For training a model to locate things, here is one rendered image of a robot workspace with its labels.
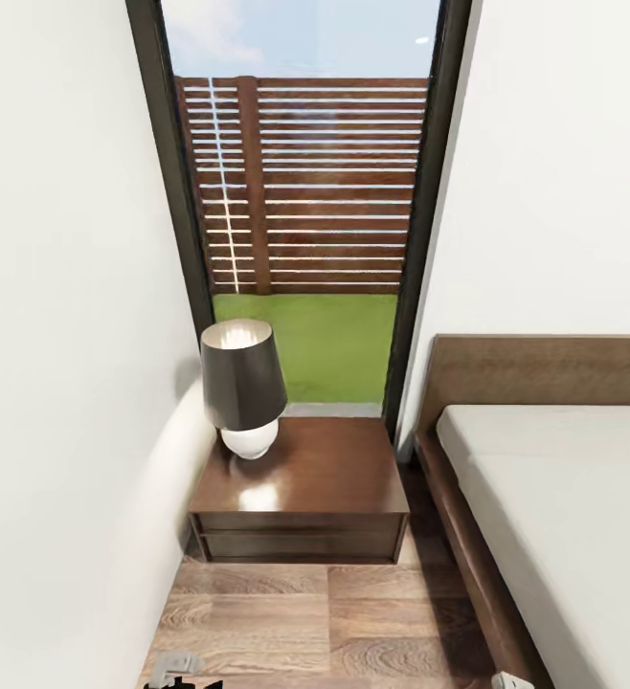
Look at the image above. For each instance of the fixed window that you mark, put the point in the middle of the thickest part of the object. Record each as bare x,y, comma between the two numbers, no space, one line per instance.
301,145

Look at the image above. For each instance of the table lamp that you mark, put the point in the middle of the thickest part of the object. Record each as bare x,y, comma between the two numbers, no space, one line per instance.
243,389

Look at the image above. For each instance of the nightstand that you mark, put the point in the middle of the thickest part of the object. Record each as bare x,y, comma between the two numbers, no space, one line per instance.
327,492

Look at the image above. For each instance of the bed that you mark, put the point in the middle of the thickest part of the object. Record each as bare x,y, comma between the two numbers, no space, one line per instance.
524,440

